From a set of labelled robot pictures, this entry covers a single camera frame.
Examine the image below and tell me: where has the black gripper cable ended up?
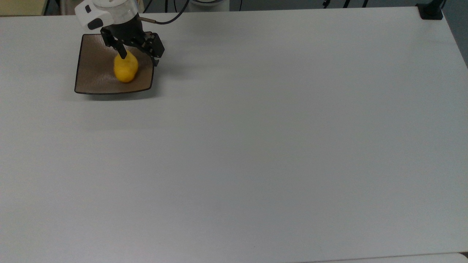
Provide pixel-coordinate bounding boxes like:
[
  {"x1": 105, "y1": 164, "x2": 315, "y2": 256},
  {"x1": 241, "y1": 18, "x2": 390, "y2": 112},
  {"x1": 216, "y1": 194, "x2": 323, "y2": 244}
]
[{"x1": 138, "y1": 0, "x2": 190, "y2": 25}]

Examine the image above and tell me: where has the yellow lemon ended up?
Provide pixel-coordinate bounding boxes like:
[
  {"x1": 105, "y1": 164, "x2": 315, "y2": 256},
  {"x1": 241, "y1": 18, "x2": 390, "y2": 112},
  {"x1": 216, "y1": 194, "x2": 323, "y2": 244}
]
[{"x1": 113, "y1": 50, "x2": 139, "y2": 83}]

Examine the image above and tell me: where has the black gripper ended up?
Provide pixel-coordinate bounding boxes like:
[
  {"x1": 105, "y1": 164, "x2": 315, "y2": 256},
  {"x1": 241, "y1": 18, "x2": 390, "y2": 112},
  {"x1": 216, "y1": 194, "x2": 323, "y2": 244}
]
[{"x1": 100, "y1": 16, "x2": 165, "y2": 67}]

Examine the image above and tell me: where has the brown square ceramic plate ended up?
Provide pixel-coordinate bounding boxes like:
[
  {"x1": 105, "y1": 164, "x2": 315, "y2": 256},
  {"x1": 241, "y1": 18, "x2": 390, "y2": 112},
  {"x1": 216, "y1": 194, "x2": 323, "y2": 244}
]
[{"x1": 74, "y1": 33, "x2": 155, "y2": 95}]

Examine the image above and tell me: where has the beige wooden board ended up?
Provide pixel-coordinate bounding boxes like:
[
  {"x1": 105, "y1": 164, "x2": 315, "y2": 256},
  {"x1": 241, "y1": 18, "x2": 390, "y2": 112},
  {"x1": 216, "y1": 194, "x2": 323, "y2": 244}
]
[{"x1": 0, "y1": 0, "x2": 50, "y2": 16}]

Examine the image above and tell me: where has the black table clamp mount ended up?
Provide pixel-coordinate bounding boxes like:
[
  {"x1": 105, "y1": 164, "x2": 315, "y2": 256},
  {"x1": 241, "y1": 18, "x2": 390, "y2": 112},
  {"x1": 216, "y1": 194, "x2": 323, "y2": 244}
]
[{"x1": 416, "y1": 0, "x2": 445, "y2": 20}]

